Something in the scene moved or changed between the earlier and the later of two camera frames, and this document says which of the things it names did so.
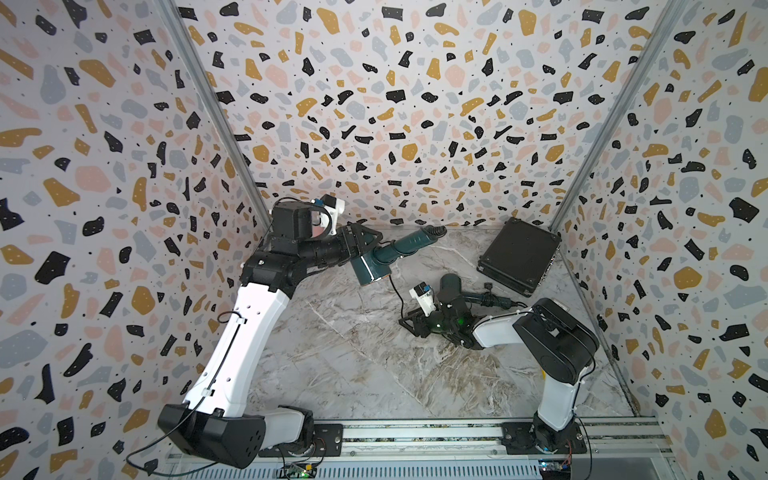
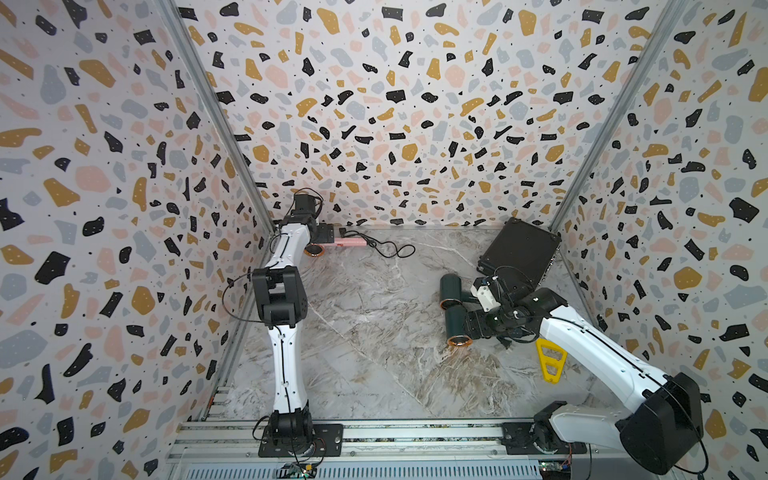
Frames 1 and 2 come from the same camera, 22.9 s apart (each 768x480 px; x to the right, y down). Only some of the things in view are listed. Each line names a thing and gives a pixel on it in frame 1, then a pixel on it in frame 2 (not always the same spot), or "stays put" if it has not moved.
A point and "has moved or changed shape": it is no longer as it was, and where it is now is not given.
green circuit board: [297, 471] stays put
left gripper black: [360, 245] to [325, 234]
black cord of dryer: [401, 298] has moved or changed shape
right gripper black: [416, 318] to [480, 328]
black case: [519, 256] stays put
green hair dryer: [373, 266] has moved or changed shape
